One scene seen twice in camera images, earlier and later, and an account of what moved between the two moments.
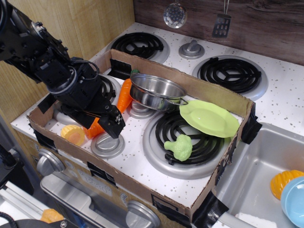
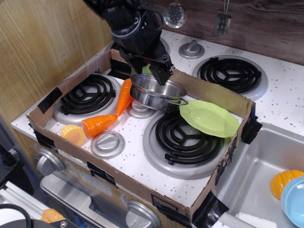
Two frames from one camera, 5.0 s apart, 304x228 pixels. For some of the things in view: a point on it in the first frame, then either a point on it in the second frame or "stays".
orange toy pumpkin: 279,180 stays
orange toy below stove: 50,215 stays
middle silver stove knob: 139,111 stays
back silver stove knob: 192,51 stays
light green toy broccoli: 182,147 → 146,70
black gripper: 87,96 → 140,36
